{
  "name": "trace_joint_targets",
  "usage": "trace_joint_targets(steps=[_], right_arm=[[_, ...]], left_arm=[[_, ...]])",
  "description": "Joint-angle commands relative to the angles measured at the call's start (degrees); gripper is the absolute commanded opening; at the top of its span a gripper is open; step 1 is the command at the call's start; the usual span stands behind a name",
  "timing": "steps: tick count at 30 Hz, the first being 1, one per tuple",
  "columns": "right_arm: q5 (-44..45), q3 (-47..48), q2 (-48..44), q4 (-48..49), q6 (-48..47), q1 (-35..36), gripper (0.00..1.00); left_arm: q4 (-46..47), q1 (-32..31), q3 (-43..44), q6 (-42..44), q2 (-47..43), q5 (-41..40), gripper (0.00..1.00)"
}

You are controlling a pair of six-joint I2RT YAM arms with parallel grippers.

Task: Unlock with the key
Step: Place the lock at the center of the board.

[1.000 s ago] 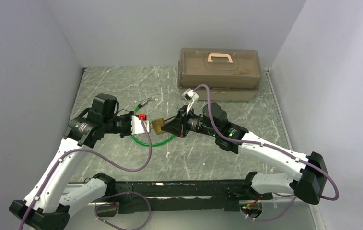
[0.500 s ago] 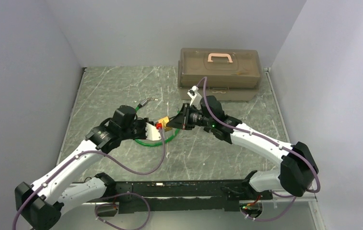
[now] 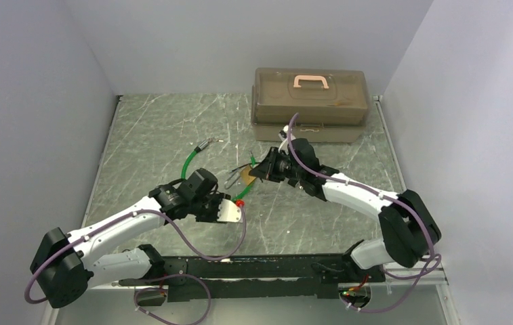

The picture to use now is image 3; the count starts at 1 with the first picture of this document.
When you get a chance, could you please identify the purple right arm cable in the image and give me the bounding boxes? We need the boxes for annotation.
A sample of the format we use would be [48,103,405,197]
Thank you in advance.
[286,112,443,314]

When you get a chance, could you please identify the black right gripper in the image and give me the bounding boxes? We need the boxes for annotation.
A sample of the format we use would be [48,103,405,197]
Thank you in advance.
[250,147,304,183]

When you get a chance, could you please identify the black cable padlock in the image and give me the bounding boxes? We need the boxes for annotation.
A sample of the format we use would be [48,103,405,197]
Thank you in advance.
[229,163,254,174]

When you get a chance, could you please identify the brown plastic toolbox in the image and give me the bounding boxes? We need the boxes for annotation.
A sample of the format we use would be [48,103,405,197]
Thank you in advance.
[251,68,372,143]

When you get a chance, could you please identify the green cable lock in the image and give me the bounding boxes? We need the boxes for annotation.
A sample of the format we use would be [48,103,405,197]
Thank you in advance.
[180,137,258,203]

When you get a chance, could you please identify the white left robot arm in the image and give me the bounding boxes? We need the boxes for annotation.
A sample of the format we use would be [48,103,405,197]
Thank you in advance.
[24,169,245,309]

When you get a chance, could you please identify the brass padlock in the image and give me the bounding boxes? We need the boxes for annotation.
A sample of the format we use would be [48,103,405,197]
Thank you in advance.
[224,167,255,190]

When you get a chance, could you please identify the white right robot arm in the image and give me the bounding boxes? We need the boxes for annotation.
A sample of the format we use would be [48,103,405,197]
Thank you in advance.
[249,138,442,281]

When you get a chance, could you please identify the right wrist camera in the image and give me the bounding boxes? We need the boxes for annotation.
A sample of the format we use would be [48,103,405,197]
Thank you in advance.
[279,125,289,154]

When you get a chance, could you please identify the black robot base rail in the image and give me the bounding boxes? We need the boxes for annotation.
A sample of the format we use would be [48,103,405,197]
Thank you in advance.
[119,253,386,302]

